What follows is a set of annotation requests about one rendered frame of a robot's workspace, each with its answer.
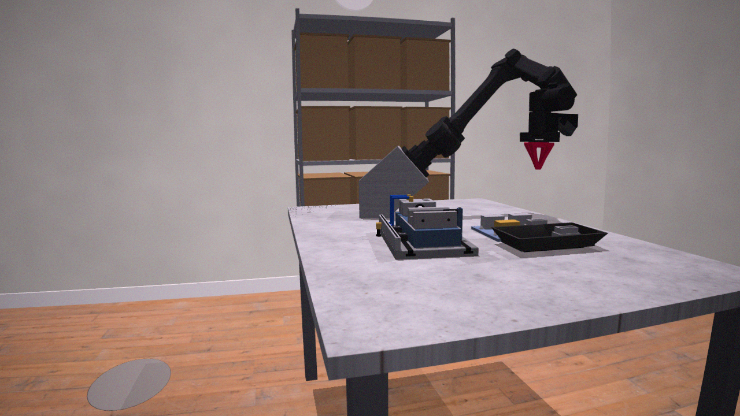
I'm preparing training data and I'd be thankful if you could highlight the yellow rectangular block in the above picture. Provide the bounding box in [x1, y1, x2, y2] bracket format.
[494, 220, 520, 226]

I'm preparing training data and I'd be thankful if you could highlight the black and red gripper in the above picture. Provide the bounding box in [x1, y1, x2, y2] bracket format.
[520, 111, 560, 170]

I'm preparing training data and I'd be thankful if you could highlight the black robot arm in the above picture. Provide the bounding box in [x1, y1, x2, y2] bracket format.
[402, 49, 578, 177]

